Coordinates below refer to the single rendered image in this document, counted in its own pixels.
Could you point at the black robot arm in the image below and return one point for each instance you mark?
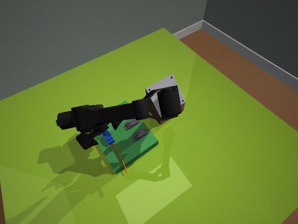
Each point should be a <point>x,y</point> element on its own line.
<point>85,118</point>

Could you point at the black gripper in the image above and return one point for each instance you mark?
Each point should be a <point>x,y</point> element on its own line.
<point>87,140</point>

